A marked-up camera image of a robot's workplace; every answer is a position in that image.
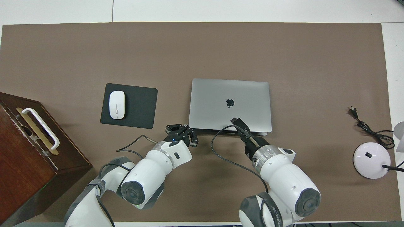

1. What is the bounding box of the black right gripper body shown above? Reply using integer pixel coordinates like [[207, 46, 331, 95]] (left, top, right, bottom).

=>
[[245, 137, 267, 160]]

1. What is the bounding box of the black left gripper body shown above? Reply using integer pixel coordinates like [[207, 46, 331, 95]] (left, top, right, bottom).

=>
[[163, 128, 191, 145]]

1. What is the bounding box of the grey Apple laptop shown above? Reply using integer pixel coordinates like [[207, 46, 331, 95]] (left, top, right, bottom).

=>
[[189, 78, 272, 137]]

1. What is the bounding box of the black mouse pad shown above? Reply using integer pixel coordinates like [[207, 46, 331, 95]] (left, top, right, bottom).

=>
[[100, 83, 158, 129]]

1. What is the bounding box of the white computer mouse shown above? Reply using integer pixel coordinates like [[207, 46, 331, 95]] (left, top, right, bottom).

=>
[[109, 90, 126, 120]]

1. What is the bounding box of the brown table mat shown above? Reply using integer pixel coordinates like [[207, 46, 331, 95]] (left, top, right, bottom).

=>
[[0, 21, 402, 223]]

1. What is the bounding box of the white desk lamp base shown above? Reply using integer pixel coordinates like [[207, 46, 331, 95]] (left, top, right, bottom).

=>
[[353, 122, 404, 179]]

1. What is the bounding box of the dark brown wooden box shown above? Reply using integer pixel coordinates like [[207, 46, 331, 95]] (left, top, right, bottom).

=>
[[0, 92, 93, 227]]

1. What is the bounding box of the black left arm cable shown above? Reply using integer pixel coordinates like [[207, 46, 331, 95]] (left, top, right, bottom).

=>
[[95, 135, 158, 227]]

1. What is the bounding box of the black lamp power cable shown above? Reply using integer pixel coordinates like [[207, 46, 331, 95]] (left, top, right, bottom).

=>
[[350, 107, 395, 149]]

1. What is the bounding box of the white box handle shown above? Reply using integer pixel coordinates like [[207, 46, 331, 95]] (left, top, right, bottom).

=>
[[21, 108, 60, 150]]

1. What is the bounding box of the brass handle plate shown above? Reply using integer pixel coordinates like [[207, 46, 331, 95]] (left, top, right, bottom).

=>
[[16, 107, 60, 156]]

